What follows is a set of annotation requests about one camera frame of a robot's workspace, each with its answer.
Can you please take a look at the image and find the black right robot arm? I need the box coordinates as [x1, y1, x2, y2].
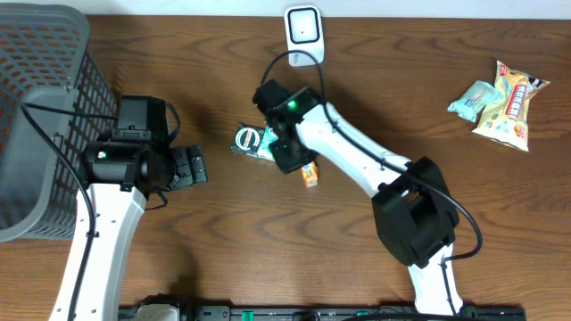
[252, 81, 463, 316]

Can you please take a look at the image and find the orange tissue pack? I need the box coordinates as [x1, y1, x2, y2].
[301, 161, 319, 188]

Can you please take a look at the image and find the black plastic mesh basket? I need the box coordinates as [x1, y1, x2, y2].
[1, 3, 118, 242]

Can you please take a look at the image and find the white barcode scanner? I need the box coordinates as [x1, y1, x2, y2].
[284, 4, 325, 67]

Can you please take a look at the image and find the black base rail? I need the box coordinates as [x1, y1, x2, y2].
[118, 304, 527, 321]

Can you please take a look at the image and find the small green wipes pack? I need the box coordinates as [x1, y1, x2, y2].
[257, 127, 278, 161]

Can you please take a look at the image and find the roll of tape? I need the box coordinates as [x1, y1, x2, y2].
[231, 123, 264, 158]

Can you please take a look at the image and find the green wet wipes pack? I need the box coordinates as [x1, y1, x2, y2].
[447, 80, 504, 123]

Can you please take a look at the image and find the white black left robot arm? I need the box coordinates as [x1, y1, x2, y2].
[50, 142, 207, 320]

